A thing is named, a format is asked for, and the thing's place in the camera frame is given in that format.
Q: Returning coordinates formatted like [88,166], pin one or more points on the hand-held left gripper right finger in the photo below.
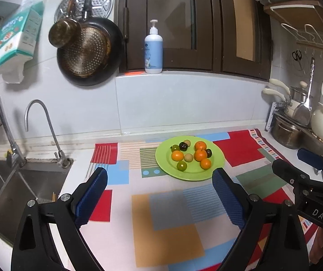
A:
[227,197]

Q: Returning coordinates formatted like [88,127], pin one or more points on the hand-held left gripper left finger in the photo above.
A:
[92,197]

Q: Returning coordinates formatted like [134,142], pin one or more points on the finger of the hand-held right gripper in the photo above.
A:
[311,158]
[284,169]

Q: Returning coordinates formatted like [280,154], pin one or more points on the dark purple round fruit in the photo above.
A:
[209,153]
[183,146]

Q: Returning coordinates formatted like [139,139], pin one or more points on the orange mandarin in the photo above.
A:
[177,155]
[200,145]
[200,155]
[205,163]

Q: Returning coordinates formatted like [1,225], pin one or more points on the green round fruit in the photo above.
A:
[181,166]
[175,148]

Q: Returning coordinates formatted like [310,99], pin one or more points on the green plastic plate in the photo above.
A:
[164,161]

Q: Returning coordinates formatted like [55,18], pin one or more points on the person's right hand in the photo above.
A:
[319,245]

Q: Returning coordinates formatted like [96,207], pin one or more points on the metal dish rack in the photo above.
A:
[316,146]

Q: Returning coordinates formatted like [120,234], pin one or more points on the large steel pot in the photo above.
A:
[285,134]

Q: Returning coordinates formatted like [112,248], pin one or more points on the wooden chopsticks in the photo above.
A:
[54,197]

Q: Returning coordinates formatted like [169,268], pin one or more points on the metal spatula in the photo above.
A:
[302,113]

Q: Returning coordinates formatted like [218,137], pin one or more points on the small tan round fruit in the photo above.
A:
[189,157]
[188,142]

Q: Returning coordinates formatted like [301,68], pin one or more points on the colourful patchwork mat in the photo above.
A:
[172,225]

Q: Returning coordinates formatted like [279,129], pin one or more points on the steel pot with lid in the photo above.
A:
[299,94]

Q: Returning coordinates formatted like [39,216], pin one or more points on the steel kitchen sink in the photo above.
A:
[11,192]

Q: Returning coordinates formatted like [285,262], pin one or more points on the thin gooseneck faucet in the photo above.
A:
[48,121]

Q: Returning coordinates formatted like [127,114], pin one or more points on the black scissors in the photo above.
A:
[297,55]

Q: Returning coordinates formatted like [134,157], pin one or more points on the orange red pad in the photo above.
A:
[133,73]

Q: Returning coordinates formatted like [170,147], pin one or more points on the black frying pan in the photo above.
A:
[89,53]

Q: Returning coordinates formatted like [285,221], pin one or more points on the blue white pump bottle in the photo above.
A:
[153,53]

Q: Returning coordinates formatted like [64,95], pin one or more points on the small brass saucepan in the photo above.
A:
[64,32]

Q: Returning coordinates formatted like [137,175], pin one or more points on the teal tissue pack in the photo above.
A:
[16,34]

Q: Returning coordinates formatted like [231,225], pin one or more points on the dark wooden window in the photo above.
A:
[178,19]

